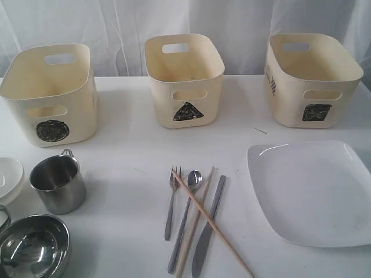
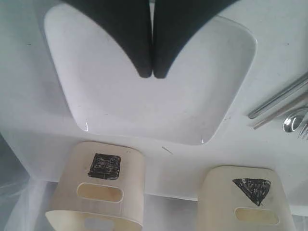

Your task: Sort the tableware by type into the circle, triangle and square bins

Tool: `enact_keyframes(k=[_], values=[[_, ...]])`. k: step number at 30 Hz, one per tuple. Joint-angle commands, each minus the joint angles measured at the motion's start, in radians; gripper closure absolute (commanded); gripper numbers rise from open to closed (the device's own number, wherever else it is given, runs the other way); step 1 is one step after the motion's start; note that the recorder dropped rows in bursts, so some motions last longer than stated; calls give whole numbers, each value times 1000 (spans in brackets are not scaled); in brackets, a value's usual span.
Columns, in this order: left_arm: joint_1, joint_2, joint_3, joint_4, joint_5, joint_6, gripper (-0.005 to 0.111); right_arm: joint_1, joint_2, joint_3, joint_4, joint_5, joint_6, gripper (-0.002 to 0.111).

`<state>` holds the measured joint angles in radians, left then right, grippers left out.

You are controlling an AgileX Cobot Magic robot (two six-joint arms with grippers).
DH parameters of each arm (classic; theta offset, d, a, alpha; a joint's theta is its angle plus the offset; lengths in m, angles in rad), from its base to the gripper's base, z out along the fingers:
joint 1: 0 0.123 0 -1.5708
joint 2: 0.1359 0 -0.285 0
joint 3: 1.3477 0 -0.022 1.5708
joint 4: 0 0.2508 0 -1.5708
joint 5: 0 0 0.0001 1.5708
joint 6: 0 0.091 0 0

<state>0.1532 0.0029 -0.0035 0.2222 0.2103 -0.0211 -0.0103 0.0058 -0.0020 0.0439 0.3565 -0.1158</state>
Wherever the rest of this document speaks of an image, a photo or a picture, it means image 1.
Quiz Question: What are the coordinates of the white square plate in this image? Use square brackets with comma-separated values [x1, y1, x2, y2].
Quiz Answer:
[247, 140, 370, 248]

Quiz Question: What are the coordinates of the wooden chopstick crossing cutlery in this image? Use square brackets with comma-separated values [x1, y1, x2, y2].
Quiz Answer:
[173, 171, 254, 277]

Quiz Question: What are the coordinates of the cream bin with circle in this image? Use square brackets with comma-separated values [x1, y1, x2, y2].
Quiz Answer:
[1, 43, 98, 147]

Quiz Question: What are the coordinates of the small steel fork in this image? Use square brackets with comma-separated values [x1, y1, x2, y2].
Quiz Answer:
[164, 167, 181, 241]

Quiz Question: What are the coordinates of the steel mug with handle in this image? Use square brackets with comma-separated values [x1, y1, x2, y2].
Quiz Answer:
[29, 149, 87, 215]

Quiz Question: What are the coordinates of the steel spoon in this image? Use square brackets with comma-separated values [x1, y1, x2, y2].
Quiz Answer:
[168, 170, 203, 274]

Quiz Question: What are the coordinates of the wooden chopstick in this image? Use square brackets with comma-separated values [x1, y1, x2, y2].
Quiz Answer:
[175, 166, 214, 278]

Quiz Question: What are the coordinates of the cream bin with square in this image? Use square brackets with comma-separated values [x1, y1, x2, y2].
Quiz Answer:
[264, 33, 364, 129]

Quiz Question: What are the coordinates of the steel bowl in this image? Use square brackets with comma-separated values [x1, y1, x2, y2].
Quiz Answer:
[1, 214, 72, 277]

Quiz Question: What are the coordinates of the cream bin with triangle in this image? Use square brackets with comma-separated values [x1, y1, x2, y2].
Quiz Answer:
[144, 34, 225, 129]

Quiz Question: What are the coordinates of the steel table knife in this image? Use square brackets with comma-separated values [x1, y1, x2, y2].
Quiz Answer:
[191, 174, 227, 278]

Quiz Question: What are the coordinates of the white ceramic bowl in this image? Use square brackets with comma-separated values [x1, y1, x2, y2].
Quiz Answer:
[1, 157, 24, 206]

